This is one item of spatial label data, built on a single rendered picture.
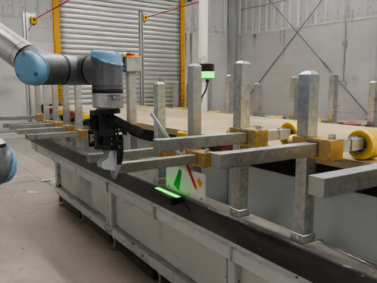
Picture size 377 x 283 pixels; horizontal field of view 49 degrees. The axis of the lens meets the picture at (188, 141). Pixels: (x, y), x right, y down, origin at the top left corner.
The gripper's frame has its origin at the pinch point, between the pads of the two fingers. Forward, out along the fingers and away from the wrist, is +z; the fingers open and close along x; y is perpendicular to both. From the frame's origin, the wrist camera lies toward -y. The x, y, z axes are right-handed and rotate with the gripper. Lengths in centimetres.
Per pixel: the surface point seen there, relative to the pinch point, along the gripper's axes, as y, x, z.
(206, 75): -34.5, -1.4, -30.2
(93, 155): -1.5, -23.5, -2.1
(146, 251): -52, -83, 66
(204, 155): -29.3, 5.0, -3.9
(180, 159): -22.1, 1.5, -2.6
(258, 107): -140, -89, -12
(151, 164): -11.4, 1.5, -2.0
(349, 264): -29, 62, 12
